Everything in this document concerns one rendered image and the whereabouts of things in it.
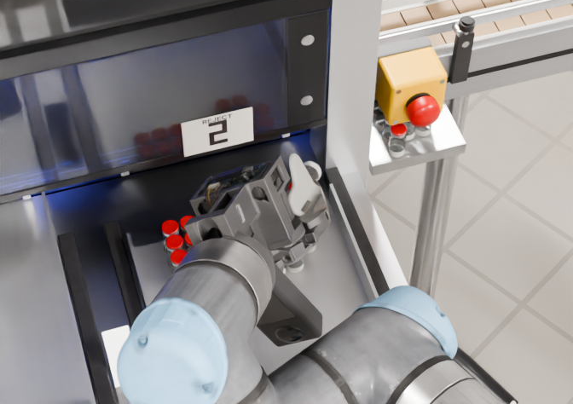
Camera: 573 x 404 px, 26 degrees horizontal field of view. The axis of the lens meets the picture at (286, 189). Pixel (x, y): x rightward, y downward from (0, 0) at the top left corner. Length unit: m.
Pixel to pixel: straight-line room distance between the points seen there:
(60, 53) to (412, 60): 0.45
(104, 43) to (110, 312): 0.35
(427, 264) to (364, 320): 1.18
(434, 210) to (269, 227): 1.00
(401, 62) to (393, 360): 0.65
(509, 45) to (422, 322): 0.80
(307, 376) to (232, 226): 0.13
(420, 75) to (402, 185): 1.21
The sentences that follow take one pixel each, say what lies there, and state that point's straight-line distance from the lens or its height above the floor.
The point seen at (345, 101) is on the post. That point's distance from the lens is 1.48.
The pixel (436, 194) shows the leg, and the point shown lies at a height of 0.57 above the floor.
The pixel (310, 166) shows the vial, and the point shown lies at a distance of 1.19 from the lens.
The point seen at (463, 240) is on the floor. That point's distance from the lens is 2.63.
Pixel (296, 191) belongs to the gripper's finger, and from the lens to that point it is 1.09.
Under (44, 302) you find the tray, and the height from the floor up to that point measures 0.88.
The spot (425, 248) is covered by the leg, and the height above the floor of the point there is 0.42.
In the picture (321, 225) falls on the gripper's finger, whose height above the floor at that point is 1.26.
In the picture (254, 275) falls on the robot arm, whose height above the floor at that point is 1.35.
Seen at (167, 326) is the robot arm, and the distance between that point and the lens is 0.85.
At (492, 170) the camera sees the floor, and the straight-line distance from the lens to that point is 2.75.
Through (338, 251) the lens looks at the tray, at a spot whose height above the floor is 0.88.
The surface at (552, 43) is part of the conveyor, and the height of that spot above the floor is 0.91.
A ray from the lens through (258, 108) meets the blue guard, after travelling 1.44.
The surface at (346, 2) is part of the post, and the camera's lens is 1.36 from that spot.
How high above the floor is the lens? 2.13
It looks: 52 degrees down
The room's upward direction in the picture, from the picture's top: straight up
